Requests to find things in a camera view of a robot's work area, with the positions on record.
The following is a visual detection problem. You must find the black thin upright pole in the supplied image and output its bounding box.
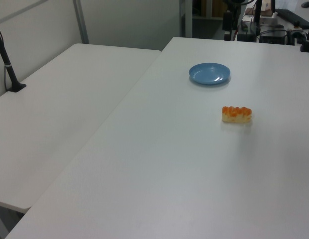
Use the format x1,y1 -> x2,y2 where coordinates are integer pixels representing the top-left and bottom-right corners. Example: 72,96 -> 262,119
253,0 -> 264,33

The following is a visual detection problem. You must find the grey metal partition post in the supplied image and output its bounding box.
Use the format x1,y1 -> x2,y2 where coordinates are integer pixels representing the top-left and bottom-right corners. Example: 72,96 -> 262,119
73,0 -> 90,45

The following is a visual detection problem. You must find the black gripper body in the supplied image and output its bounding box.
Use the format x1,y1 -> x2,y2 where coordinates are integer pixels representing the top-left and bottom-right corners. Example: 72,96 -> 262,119
222,10 -> 239,31

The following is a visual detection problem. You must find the black computer keyboard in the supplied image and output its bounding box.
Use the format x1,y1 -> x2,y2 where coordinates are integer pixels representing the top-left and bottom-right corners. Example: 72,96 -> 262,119
275,8 -> 309,28

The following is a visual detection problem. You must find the black electronics box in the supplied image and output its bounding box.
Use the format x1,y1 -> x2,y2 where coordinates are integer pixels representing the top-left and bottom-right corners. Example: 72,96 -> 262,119
259,29 -> 288,45

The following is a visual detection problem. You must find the orange glazed bread piece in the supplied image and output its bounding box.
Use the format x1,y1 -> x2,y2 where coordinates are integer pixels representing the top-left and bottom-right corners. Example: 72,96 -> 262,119
221,106 -> 253,123

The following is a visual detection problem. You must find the black camera stand pole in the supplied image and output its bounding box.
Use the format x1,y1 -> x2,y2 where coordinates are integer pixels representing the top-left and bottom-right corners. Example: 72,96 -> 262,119
0,19 -> 27,94

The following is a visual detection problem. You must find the brown cardboard box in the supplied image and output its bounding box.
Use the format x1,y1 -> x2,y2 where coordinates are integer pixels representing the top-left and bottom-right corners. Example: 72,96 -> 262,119
261,0 -> 278,17

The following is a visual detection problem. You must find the blue round plate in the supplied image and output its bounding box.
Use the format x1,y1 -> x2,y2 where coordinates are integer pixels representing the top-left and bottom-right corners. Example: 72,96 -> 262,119
188,62 -> 231,87

